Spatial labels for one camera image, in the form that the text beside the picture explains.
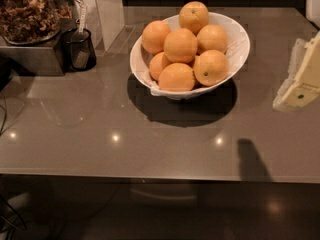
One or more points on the clear jar of nuts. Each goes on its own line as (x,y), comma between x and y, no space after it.
(26,22)

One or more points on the black mesh cup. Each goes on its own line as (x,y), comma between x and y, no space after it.
(78,50)

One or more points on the small left middle orange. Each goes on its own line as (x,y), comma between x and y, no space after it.
(157,64)

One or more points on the white utensil handle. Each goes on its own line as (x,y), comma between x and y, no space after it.
(81,19)

